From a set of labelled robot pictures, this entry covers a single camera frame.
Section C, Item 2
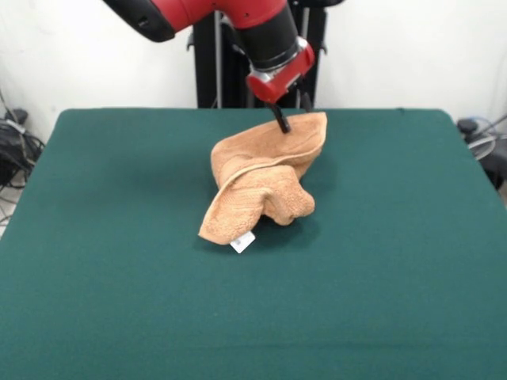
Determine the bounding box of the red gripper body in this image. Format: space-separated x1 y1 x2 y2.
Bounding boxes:
246 37 317 105

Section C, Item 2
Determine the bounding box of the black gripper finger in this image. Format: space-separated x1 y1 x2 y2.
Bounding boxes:
271 101 292 134
299 81 314 113

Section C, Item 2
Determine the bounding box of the tan terry towel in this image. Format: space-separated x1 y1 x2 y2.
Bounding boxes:
197 111 329 254

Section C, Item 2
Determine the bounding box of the grey round stand base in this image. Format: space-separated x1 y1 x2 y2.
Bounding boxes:
456 116 507 187

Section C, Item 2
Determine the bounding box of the dark green table cloth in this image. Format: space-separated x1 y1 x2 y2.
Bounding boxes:
0 107 507 380

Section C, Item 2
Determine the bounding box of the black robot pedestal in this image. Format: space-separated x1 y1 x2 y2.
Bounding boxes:
185 0 330 109

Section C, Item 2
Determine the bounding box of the black cable tangle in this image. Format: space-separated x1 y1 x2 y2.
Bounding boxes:
0 108 45 191

